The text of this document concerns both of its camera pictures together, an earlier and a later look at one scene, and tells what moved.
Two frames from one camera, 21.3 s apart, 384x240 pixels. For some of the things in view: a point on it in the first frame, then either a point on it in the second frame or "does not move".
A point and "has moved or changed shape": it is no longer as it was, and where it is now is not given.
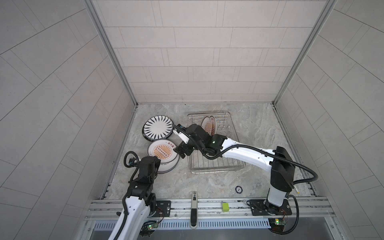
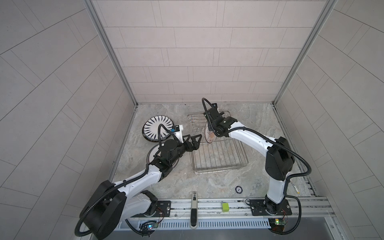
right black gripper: [180, 150] → [210, 125]
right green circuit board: [277, 224] does not move
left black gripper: [156, 161] → [195, 146]
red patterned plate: [206, 124] has moved or changed shape
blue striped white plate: [157, 128] does not move
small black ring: [238, 189] does not move
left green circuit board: [149, 226] does not move
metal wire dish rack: [225, 126] does not move
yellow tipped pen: [297, 190] does not move
